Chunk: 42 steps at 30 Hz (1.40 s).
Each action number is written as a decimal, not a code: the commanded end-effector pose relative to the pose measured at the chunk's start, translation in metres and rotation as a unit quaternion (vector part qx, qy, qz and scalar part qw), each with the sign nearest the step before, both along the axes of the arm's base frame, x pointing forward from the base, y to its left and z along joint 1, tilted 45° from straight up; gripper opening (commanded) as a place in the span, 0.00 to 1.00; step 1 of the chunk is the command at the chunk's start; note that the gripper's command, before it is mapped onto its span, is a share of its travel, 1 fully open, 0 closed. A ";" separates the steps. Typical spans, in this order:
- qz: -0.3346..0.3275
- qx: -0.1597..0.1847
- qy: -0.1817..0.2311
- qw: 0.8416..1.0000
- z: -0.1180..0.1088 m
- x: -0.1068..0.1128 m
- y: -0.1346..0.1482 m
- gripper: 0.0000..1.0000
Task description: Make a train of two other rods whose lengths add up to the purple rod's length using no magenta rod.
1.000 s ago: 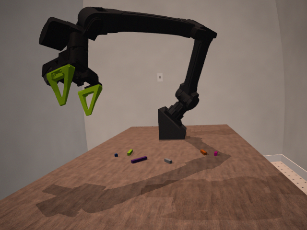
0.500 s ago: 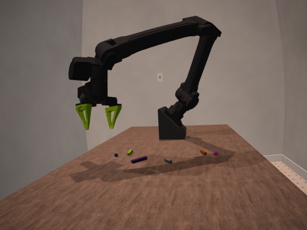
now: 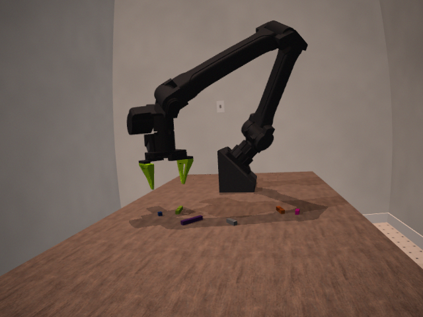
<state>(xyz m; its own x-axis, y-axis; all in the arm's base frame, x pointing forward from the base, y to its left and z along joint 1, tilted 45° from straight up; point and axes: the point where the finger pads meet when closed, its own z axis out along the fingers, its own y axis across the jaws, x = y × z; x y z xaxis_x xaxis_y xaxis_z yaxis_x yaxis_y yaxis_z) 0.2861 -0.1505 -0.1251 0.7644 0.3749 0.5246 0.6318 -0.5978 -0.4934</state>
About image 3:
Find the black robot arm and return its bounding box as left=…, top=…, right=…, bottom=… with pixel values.
left=127, top=20, right=308, bottom=174

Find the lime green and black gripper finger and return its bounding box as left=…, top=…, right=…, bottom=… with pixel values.
left=177, top=158, right=194, bottom=184
left=139, top=163, right=154, bottom=190

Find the grey rectangular bar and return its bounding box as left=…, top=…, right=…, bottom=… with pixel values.
left=226, top=218, right=237, bottom=226

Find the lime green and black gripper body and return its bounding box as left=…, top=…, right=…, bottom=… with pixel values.
left=139, top=130, right=193, bottom=164

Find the orange rod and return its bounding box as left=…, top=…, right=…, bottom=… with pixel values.
left=276, top=206, right=285, bottom=214

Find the purple rod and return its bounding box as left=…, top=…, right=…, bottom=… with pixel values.
left=180, top=215, right=203, bottom=225

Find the lime green rectangular bar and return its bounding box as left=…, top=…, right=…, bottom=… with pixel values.
left=175, top=206, right=183, bottom=215

